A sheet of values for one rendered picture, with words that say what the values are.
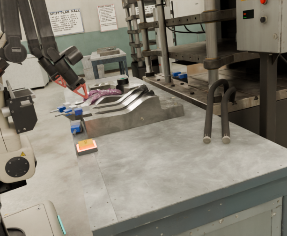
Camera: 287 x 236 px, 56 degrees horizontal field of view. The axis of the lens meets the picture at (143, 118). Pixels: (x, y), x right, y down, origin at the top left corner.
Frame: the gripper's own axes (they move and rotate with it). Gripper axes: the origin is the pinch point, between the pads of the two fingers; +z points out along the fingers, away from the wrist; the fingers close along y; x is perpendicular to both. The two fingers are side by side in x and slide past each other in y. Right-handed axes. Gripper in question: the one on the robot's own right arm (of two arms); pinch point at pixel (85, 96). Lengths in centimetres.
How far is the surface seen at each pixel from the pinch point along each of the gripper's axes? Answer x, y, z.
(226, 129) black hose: -29, -46, 32
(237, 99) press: -67, -11, 57
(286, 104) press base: -93, -19, 82
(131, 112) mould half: -11.7, -6.2, 18.6
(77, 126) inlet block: 11.2, 8.8, 11.8
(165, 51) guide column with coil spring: -83, 68, 36
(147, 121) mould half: -15.1, -7.6, 27.4
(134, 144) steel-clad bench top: 0.4, -23.9, 21.8
